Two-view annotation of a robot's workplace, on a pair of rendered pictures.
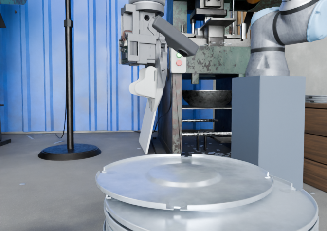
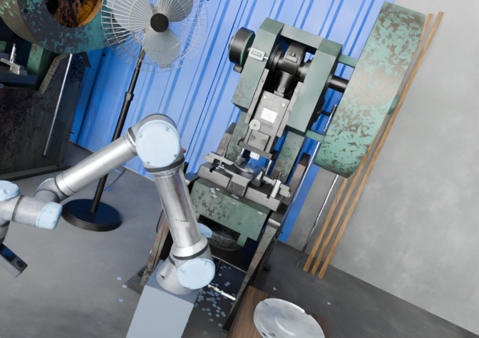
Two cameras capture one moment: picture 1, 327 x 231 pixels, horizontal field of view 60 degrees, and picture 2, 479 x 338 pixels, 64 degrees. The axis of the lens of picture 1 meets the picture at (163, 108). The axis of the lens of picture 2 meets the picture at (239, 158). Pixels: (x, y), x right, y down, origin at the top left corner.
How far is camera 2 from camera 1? 115 cm
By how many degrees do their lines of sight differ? 19
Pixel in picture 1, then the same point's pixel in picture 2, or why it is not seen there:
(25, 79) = (116, 105)
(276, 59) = (174, 275)
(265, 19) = not seen: hidden behind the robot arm
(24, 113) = (105, 137)
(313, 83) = (444, 251)
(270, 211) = not seen: outside the picture
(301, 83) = (187, 308)
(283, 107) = (160, 320)
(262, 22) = not seen: hidden behind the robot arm
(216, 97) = (217, 242)
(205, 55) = (212, 200)
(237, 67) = (241, 227)
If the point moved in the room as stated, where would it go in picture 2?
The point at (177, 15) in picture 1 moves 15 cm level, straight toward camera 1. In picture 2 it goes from (239, 127) to (229, 127)
